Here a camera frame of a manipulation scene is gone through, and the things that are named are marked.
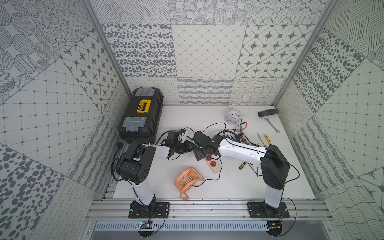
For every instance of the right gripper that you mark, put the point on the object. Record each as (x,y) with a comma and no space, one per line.
(198,153)

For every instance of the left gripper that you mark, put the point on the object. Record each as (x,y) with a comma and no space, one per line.
(182,145)

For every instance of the beige red power strip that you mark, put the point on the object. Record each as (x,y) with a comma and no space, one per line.
(214,165)

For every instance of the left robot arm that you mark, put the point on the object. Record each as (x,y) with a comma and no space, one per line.
(135,164)

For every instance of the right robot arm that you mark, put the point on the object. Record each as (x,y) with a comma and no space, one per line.
(275,167)

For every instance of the dark blue desk fan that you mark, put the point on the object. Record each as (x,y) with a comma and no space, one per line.
(231,136)

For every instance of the orange desk fan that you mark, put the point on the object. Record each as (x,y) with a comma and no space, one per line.
(185,181)

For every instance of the black bit set case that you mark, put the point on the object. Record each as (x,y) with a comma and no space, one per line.
(244,139)

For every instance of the black yellow screwdriver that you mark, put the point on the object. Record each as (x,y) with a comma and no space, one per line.
(242,165)

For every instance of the black yellow toolbox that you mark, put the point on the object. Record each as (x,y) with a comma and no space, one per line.
(142,116)

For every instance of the yellow pliers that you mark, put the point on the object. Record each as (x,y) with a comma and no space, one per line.
(268,140)

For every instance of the black cylinder grip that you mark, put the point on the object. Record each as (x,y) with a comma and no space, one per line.
(268,112)

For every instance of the silver wrench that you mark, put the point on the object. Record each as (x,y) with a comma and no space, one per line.
(271,124)

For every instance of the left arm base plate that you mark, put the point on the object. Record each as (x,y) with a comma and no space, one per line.
(156,210)

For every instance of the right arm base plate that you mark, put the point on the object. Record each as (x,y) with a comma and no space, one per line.
(260,210)

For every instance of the aluminium rail frame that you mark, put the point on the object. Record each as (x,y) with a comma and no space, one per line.
(199,210)

